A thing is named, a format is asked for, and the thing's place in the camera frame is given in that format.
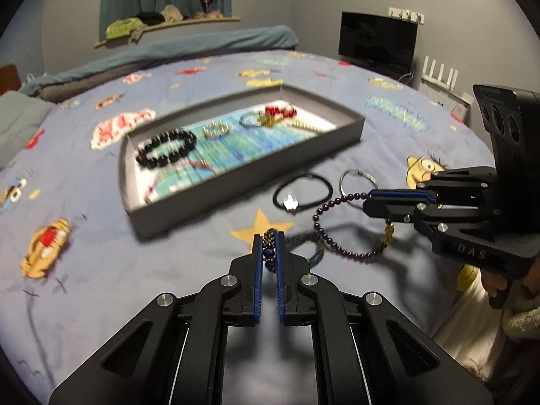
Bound person's right hand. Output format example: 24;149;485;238
480;268;503;304

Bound grey blanket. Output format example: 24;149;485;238
40;46;296;102

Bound red bead bracelet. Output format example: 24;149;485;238
259;103;298;129

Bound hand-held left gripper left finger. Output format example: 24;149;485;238
48;233;266;405

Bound wooden window sill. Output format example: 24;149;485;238
93;17;240;49

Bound grey pillow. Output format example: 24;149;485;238
0;90;55;165

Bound green cloth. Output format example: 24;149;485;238
105;18;142;39

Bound black cloth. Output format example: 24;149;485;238
137;10;167;26

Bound pink cord bracelet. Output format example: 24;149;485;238
143;158;212;203

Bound teal quilt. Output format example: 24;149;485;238
19;25;299;93

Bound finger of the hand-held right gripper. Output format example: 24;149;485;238
363;198;501;237
367;166;501;207

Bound black hair tie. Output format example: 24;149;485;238
272;173;335;216

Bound pearl and gold bracelet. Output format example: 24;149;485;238
202;120;231;138

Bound wooden headboard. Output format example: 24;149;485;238
0;64;21;96

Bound printed paper sheet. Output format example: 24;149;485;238
137;101;338;203

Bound grey cardboard box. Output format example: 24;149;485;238
119;84;366;239

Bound black monitor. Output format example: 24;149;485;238
339;11;418;79

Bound dark purple bead bracelet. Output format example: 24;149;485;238
313;192;395;264

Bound white router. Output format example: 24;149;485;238
420;56;474;104

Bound white bed sheet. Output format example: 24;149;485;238
430;270;511;382

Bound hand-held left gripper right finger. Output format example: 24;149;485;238
276;232;494;405

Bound white wall hook rack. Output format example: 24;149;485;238
388;7;426;23

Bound blue and gold bead bracelet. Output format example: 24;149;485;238
262;228;325;273

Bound silver bangle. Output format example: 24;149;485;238
340;169;378;212

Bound silver pearl hair clip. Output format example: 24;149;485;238
293;120;327;133

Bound black bead bracelet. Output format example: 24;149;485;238
135;128;198;168

